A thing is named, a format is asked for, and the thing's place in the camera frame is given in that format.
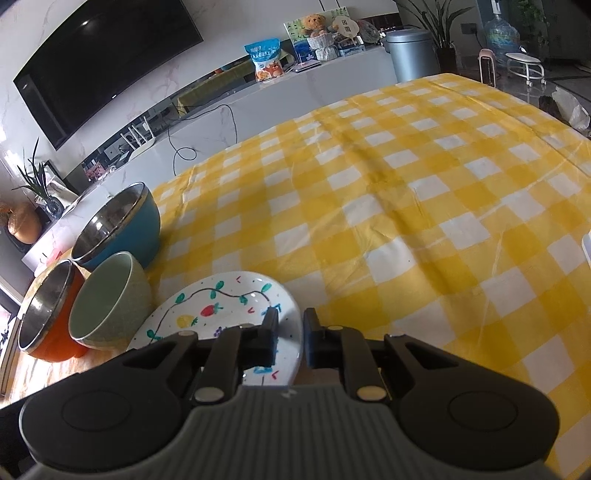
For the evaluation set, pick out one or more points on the white wrapped basket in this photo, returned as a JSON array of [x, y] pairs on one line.
[[323, 46]]

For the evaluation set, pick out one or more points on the orange round vase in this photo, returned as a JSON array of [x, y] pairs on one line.
[[24, 224]]

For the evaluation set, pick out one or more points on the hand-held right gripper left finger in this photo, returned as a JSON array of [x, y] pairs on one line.
[[270, 334]]

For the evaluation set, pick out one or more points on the white round stool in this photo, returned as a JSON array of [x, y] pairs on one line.
[[524, 57]]

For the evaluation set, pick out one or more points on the white plastic bag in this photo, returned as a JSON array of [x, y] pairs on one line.
[[575, 108]]

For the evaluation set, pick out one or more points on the black picture frame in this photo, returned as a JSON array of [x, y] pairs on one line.
[[57, 177]]

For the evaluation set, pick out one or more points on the tall potted plant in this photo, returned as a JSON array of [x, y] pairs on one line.
[[445, 50]]

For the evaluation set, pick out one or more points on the orange steel-lined bowl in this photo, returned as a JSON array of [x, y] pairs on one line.
[[60, 344]]

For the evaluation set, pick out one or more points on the pink space heater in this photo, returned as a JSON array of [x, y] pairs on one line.
[[489, 67]]

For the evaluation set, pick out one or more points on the green printed card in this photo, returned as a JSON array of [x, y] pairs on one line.
[[293, 25]]

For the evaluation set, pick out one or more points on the white television cabinet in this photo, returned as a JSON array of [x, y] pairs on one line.
[[277, 106]]

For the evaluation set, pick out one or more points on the blue steel-lined bowl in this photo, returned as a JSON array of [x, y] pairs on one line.
[[138, 230]]

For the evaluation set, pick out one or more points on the blue snack bag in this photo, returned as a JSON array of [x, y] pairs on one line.
[[264, 60]]

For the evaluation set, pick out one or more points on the blue water bottle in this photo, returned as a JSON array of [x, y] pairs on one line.
[[501, 34]]

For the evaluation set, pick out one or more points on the decorative display plate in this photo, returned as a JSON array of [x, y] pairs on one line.
[[368, 31]]

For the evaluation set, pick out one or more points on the white router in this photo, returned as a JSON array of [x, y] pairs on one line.
[[138, 141]]

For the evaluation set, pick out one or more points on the round paper fan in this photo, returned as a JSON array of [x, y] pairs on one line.
[[346, 25]]

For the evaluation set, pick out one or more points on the black wall television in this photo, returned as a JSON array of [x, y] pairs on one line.
[[101, 60]]

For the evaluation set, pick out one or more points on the pale green ceramic bowl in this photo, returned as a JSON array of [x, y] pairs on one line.
[[108, 295]]

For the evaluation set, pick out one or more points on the grey trash can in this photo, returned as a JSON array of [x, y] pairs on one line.
[[411, 57]]

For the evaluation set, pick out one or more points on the yellow checked tablecloth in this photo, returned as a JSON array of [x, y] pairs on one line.
[[392, 207]]

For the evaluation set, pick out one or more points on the plant in blue vase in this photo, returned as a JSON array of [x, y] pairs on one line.
[[53, 205]]

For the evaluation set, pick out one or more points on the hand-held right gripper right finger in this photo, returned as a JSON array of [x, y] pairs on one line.
[[310, 337]]

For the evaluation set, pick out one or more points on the white fruit-print plate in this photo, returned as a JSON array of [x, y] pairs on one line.
[[221, 295]]

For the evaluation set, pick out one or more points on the brown teddy bear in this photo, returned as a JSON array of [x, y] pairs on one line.
[[315, 24]]

